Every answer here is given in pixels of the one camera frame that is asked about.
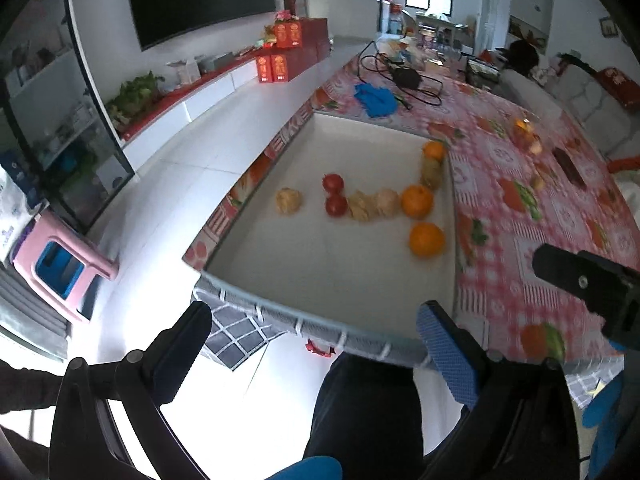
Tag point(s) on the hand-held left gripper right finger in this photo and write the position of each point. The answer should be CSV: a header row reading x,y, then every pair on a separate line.
x,y
447,355

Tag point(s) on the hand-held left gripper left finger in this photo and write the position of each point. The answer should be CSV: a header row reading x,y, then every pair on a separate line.
x,y
177,360

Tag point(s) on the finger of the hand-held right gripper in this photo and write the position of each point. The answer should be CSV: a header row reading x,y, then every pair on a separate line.
x,y
575,272

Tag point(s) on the orange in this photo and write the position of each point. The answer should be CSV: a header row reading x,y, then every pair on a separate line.
x,y
426,240
434,150
417,201
522,127

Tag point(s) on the clear glass bowl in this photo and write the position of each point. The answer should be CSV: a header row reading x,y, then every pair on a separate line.
x,y
526,141

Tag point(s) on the white tray with grey rim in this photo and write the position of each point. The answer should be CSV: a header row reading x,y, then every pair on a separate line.
x,y
325,270

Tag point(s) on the husked physalis fruit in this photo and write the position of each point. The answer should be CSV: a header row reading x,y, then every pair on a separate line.
x,y
387,201
362,206
289,201

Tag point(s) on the green-brown round fruit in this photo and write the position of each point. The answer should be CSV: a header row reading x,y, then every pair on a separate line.
x,y
431,174

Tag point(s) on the small red fruit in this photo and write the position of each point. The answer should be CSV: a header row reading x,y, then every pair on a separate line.
x,y
333,182
336,205

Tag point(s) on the person's right hand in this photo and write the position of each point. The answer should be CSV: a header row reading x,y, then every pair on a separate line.
x,y
605,420

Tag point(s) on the grey checked mat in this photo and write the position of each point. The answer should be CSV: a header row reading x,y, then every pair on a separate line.
x,y
240,335

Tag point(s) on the red strawberry print tablecloth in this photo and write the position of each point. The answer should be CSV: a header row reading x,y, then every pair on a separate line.
x,y
505,260

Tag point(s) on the person's dark trouser leg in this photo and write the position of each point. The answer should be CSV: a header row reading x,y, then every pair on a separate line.
x,y
365,410

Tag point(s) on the phone in red case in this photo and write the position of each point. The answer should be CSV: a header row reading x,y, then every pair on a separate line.
x,y
570,166

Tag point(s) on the red cloth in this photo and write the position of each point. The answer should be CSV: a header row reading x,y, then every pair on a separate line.
x,y
625,165

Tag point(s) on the small red ornament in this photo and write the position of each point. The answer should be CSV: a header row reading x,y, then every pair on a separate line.
x,y
320,348

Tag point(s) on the pink stool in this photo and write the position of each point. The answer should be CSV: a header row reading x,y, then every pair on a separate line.
x,y
60,265

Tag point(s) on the blue shoe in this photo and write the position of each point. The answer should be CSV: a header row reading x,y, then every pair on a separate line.
x,y
307,467

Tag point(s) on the grey patterned sofa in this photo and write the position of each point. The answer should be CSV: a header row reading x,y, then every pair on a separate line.
x,y
575,95

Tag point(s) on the red cushion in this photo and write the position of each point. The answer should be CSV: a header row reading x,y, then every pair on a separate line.
x,y
617,85

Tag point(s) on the dark bundle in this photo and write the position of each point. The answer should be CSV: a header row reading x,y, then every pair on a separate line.
x,y
522,55

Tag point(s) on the white blue paper pack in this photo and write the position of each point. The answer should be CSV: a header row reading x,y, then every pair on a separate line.
x,y
12,195

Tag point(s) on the black power adapter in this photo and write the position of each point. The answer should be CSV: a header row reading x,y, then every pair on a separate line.
x,y
406,77

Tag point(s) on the blue cloth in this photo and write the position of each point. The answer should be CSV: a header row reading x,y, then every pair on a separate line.
x,y
375,100

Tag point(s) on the glass door cabinet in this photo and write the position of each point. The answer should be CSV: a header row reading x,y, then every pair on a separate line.
x,y
55,125

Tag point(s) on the white red television console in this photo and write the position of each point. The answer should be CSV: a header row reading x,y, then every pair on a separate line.
x,y
210,95

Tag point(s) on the green potted plant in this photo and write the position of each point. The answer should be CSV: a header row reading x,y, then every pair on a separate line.
x,y
132,95

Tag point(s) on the metal kitchen rack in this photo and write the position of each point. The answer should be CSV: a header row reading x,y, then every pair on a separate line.
x,y
435,29

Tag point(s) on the grey box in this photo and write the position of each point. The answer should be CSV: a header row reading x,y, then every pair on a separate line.
x,y
215,62

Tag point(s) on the dark red gift box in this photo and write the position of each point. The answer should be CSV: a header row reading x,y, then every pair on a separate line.
x,y
307,60
315,32

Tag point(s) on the pink flowers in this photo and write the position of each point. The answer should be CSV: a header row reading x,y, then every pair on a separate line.
x,y
282,15

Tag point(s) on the small picture frame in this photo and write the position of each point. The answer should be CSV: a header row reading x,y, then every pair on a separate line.
x,y
607,27

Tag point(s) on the landscape wall painting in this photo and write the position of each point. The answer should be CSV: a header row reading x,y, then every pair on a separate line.
x,y
527,27

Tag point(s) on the black wall television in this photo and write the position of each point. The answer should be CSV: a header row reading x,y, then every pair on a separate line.
x,y
200,0

